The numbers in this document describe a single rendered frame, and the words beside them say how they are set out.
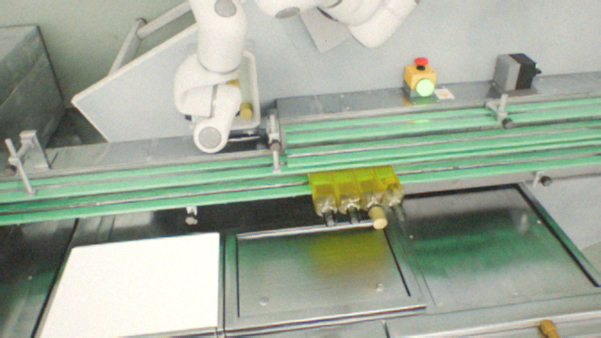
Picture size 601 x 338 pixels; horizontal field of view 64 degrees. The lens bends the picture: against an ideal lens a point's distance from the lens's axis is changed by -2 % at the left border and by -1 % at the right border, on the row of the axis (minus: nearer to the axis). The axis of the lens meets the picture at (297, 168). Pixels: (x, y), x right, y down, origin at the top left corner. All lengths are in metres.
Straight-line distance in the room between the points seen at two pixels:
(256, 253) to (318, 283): 0.20
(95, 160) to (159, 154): 0.18
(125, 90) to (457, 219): 1.01
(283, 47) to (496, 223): 0.79
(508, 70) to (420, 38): 0.26
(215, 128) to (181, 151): 0.35
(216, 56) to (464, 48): 0.83
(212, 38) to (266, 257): 0.65
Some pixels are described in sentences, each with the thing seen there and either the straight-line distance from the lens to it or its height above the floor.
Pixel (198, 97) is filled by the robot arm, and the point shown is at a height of 1.08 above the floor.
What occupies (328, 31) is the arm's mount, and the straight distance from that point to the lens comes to 1.32.
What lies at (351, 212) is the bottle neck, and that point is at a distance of 1.20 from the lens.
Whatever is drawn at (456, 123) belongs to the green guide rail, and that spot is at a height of 0.96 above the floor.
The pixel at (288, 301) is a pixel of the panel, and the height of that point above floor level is 1.26.
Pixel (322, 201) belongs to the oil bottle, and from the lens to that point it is 1.21.
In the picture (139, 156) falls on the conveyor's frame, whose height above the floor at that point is 0.85.
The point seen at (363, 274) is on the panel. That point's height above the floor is 1.20.
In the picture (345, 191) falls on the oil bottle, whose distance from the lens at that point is 1.24.
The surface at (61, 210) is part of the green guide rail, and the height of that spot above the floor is 0.94.
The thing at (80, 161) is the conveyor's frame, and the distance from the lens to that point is 1.47.
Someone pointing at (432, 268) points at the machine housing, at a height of 1.18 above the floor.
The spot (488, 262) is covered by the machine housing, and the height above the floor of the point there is 1.18.
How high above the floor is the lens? 2.02
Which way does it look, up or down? 55 degrees down
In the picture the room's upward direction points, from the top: 168 degrees clockwise
